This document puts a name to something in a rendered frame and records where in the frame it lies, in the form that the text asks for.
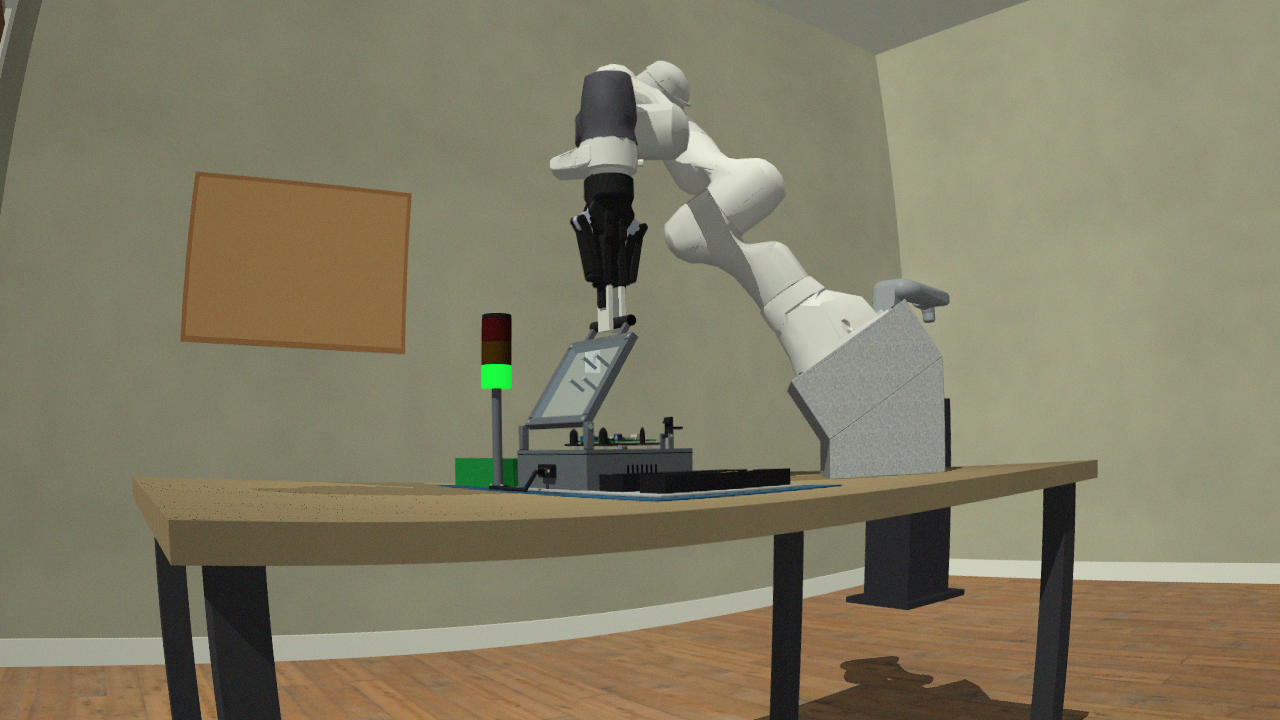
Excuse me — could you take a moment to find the green bin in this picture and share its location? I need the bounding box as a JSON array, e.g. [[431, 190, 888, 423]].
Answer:
[[454, 457, 518, 488]]

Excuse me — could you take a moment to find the green circuit board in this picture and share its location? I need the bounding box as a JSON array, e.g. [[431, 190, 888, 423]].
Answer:
[[580, 434, 657, 442]]

